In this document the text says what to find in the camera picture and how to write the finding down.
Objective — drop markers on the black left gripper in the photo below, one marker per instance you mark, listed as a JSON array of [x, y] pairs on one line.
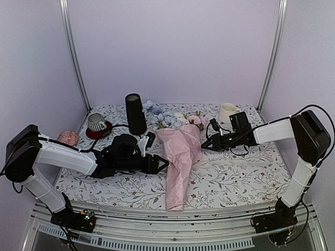
[[152, 168]]

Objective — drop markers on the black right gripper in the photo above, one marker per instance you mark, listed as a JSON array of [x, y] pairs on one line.
[[216, 141]]

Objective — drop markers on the cream printed ribbon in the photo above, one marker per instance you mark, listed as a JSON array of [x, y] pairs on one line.
[[237, 162]]

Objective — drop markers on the pink flower bouquet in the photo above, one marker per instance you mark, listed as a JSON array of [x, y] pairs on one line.
[[180, 134]]

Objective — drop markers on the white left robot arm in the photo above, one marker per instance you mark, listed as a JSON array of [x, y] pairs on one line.
[[29, 147]]

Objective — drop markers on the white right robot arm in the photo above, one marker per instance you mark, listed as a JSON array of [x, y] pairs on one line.
[[313, 144]]

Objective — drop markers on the black tapered vase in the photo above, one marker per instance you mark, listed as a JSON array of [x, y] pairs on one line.
[[135, 116]]

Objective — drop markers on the floral patterned tablecloth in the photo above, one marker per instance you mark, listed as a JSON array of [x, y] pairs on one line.
[[231, 178]]

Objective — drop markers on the cream ceramic mug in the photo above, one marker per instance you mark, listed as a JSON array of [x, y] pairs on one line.
[[227, 110]]

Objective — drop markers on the red lacquer saucer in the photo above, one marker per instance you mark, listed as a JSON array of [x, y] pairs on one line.
[[100, 134]]

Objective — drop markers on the striped grey teacup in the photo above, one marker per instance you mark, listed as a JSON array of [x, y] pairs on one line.
[[96, 122]]

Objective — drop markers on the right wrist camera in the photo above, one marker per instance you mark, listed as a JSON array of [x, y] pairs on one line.
[[216, 127]]

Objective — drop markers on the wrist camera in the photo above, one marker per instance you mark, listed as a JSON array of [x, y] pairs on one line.
[[216, 127], [146, 142]]

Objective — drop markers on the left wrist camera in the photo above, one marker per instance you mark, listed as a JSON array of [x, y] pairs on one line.
[[146, 142]]

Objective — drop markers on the aluminium front rail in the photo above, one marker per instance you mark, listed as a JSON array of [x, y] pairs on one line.
[[119, 228]]

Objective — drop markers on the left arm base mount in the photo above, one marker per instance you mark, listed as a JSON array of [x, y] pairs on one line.
[[83, 221]]

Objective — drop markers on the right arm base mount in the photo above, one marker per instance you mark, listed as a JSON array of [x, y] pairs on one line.
[[282, 217]]

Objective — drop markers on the right aluminium frame post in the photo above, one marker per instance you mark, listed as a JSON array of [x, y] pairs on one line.
[[273, 55]]

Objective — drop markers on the aluminium frame post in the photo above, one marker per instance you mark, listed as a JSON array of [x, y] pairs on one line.
[[64, 8], [273, 55]]

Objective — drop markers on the left aluminium frame post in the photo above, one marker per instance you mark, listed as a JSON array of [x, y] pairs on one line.
[[64, 8]]

